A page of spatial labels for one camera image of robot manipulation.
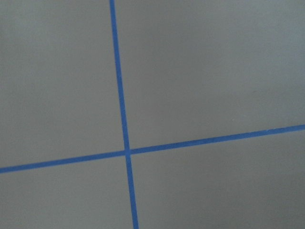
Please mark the blue tape grid lines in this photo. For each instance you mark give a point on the blue tape grid lines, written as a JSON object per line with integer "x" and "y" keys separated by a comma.
{"x": 152, "y": 114}

